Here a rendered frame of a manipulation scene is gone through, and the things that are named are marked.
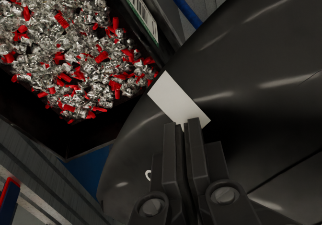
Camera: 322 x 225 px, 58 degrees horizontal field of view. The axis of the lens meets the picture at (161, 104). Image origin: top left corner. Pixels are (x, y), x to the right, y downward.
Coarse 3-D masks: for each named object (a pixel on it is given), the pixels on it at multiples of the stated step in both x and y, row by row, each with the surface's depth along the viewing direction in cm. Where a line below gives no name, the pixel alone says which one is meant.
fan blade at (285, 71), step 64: (256, 0) 11; (320, 0) 10; (192, 64) 13; (256, 64) 12; (320, 64) 10; (128, 128) 16; (256, 128) 12; (320, 128) 11; (128, 192) 18; (256, 192) 13; (320, 192) 12
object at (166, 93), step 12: (156, 84) 14; (168, 84) 14; (156, 96) 15; (168, 96) 14; (180, 96) 14; (168, 108) 14; (180, 108) 14; (192, 108) 14; (180, 120) 14; (204, 120) 14
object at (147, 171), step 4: (144, 160) 16; (148, 160) 16; (144, 164) 17; (148, 164) 16; (140, 168) 17; (144, 168) 17; (148, 168) 17; (136, 172) 17; (140, 172) 17; (144, 172) 17; (148, 172) 17; (136, 176) 17; (140, 176) 17; (144, 176) 17; (148, 176) 17; (140, 180) 17; (144, 180) 17; (148, 180) 17; (144, 184) 17; (148, 184) 17
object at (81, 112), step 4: (64, 108) 30; (68, 108) 30; (72, 108) 30; (76, 108) 30; (80, 108) 30; (84, 108) 30; (76, 112) 30; (80, 112) 30; (84, 112) 30; (88, 112) 31; (80, 116) 30; (84, 116) 30
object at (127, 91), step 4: (112, 80) 28; (112, 84) 28; (116, 84) 28; (120, 84) 28; (128, 84) 28; (116, 88) 28; (120, 88) 28; (124, 88) 28; (128, 88) 28; (132, 88) 28; (124, 92) 28; (128, 92) 28; (132, 92) 28; (128, 96) 28
